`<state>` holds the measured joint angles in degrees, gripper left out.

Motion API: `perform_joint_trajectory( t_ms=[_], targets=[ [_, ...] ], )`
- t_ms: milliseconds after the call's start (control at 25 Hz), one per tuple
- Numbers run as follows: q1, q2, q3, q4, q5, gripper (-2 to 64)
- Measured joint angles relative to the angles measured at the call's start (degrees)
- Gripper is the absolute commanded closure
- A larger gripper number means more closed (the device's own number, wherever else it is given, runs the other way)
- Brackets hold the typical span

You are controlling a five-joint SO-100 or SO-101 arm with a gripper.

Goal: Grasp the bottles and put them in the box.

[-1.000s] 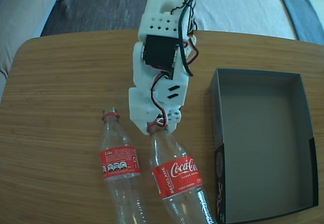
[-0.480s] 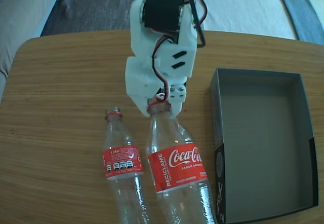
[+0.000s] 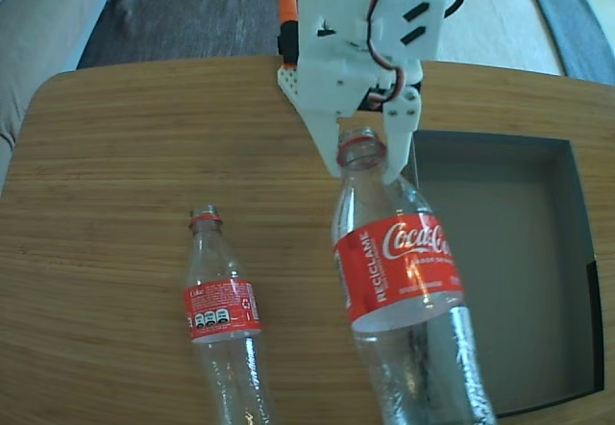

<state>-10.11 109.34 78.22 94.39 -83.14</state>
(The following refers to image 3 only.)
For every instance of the clear bottle Coca-Cola logo label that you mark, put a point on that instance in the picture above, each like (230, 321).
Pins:
(399, 271)

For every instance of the clear bottle Coke nutrition label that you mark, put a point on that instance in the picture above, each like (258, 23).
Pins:
(221, 309)

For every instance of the grey cardboard box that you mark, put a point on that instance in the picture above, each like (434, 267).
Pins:
(528, 252)

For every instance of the white cushion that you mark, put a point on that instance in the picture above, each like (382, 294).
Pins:
(499, 21)

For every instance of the dark grey striped rug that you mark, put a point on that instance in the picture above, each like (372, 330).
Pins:
(192, 11)

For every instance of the blue grey cushion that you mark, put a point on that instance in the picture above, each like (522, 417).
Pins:
(576, 11)

